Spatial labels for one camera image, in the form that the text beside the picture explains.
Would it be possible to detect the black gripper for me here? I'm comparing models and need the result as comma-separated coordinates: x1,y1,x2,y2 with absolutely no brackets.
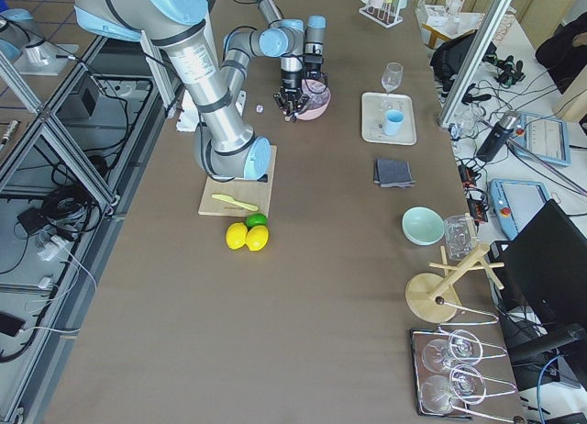
273,70,304,115
303,53,327,84

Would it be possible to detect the pink bowl of ice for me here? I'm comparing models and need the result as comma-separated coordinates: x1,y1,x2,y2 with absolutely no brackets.
295,79,331,121

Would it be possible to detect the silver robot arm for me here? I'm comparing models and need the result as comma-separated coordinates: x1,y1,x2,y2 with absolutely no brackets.
74,0,310,181
250,0,328,93

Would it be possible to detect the light blue cup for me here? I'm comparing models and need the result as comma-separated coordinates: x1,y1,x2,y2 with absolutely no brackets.
382,109,404,137

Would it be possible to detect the wooden cup tree stand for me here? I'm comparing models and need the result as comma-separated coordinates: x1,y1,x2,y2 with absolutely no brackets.
404,243,505,325

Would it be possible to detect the clear wine glass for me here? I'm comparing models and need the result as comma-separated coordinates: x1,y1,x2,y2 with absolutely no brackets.
381,62,404,108

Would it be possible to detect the white dish rack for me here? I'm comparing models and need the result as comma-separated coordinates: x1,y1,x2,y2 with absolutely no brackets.
359,0,408,28

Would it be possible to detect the cream serving tray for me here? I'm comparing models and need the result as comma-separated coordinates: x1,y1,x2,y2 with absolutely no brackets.
361,92,416,145

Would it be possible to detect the bamboo cutting board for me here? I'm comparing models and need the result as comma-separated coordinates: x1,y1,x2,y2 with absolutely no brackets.
198,145,277,218

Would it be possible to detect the yellow plastic knife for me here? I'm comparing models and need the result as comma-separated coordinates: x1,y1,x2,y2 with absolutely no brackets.
211,194,259,212

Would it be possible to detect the grey folded cloth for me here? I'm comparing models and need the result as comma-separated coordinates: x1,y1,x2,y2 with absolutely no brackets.
373,158,415,188

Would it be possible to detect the green lime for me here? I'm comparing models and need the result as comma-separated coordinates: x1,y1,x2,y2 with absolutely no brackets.
245,213,268,229

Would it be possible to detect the yellow lemon right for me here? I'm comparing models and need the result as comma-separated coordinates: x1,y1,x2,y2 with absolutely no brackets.
245,225,270,251

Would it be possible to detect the yellow lemon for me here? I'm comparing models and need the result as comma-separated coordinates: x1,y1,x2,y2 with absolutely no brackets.
245,225,270,251
225,222,249,250

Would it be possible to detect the yellow lemon left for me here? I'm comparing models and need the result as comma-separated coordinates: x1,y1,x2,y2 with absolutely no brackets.
225,222,249,250

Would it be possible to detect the mint green bowl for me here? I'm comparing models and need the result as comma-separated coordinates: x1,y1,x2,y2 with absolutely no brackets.
402,206,445,246

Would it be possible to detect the glass jar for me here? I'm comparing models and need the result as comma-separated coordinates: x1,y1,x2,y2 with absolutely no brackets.
444,214,472,261

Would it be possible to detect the blue teach pendant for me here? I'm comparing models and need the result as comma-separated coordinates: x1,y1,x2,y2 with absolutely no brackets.
488,178,550,240

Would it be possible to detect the hanging wine glass upper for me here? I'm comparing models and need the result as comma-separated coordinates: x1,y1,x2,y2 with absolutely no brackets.
421,329,483,374

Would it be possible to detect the hanging wine glass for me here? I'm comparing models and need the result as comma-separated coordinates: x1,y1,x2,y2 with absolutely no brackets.
419,364,487,416
421,329,483,374

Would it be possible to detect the black monitor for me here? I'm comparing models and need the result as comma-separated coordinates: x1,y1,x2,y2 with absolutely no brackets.
501,199,586,327

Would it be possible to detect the black glass holder tray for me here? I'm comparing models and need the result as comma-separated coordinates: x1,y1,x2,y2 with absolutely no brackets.
409,329,523,423

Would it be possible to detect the hanging wine glass lower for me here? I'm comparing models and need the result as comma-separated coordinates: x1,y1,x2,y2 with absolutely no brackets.
419,364,487,416

